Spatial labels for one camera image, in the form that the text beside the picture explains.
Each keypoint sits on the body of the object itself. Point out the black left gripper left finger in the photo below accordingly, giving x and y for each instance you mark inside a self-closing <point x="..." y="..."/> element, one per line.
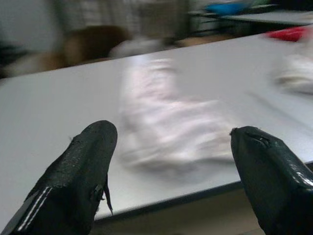
<point x="68" y="176"/>

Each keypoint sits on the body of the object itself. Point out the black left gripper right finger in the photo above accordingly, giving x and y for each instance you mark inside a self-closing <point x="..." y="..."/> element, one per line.
<point x="276" y="186"/>

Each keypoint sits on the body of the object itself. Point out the white t-shirt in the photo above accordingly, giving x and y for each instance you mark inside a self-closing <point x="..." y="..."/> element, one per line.
<point x="166" y="122"/>

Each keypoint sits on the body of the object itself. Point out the crumpled white garment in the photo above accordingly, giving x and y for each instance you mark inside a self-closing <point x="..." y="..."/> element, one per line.
<point x="298" y="73"/>

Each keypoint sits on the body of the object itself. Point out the brown object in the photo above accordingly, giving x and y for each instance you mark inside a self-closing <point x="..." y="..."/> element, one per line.
<point x="93" y="41"/>

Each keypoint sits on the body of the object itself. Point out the red garment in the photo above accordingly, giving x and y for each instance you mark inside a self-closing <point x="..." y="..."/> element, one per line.
<point x="288" y="34"/>

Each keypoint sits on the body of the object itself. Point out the grey background table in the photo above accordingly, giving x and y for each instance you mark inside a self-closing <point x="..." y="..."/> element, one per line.
<point x="269" y="18"/>

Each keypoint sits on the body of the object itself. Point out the blue object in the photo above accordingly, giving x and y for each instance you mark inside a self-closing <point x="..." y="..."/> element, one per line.
<point x="227" y="8"/>

